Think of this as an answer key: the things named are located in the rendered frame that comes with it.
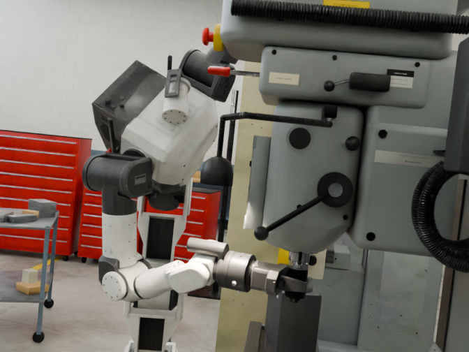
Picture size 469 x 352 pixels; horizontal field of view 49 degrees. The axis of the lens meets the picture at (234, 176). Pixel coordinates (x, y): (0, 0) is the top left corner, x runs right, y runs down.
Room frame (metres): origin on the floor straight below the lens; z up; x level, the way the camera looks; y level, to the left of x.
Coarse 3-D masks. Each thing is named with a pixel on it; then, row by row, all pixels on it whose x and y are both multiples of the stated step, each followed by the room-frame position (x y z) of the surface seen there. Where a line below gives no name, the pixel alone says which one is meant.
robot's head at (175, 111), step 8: (184, 80) 1.35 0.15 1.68; (184, 88) 1.35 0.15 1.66; (184, 96) 1.34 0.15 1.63; (168, 104) 1.31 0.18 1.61; (176, 104) 1.30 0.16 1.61; (184, 104) 1.32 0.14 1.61; (168, 112) 1.31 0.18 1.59; (176, 112) 1.31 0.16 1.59; (184, 112) 1.31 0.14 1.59; (168, 120) 1.34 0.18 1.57; (176, 120) 1.33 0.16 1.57; (184, 120) 1.33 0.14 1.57
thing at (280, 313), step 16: (272, 304) 1.62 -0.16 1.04; (288, 304) 1.49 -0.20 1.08; (304, 304) 1.50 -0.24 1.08; (320, 304) 1.50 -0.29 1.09; (272, 320) 1.59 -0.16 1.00; (288, 320) 1.49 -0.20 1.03; (304, 320) 1.50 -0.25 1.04; (272, 336) 1.56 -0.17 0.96; (288, 336) 1.49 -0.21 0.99; (304, 336) 1.50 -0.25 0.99
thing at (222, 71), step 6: (210, 66) 1.28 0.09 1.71; (216, 66) 1.28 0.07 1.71; (210, 72) 1.27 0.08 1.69; (216, 72) 1.27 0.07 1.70; (222, 72) 1.27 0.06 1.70; (228, 72) 1.26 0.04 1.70; (234, 72) 1.27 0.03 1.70; (240, 72) 1.27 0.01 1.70; (246, 72) 1.27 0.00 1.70; (252, 72) 1.27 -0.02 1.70; (258, 72) 1.27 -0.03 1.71
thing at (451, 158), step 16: (464, 48) 0.81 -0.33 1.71; (464, 64) 0.80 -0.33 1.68; (464, 80) 0.79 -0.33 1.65; (464, 96) 0.78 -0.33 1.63; (464, 112) 0.78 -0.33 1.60; (448, 128) 0.84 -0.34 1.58; (464, 128) 0.77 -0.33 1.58; (448, 144) 0.83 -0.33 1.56; (464, 144) 0.77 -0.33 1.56; (448, 160) 0.82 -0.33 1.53; (464, 160) 0.77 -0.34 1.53
